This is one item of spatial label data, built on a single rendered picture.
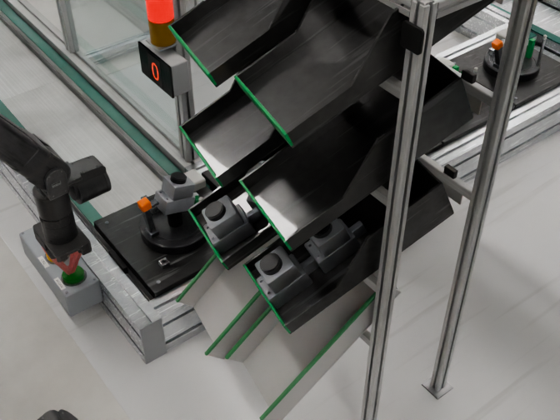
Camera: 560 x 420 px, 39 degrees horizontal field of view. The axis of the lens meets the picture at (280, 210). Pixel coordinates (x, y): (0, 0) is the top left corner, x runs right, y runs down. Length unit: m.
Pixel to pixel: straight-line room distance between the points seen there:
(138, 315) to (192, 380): 0.15
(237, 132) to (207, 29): 0.15
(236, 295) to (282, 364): 0.15
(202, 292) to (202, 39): 0.50
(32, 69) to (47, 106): 0.19
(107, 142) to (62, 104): 0.21
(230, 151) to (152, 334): 0.46
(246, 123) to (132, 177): 0.70
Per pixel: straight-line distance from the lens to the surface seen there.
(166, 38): 1.53
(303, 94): 0.90
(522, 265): 1.69
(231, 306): 1.32
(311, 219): 0.97
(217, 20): 1.04
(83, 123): 1.96
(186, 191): 1.47
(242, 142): 1.08
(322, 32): 0.96
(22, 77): 2.18
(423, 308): 1.57
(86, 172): 1.36
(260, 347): 1.28
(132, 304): 1.44
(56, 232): 1.39
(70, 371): 1.50
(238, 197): 1.23
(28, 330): 1.58
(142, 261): 1.50
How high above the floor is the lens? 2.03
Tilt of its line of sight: 42 degrees down
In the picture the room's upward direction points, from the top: straight up
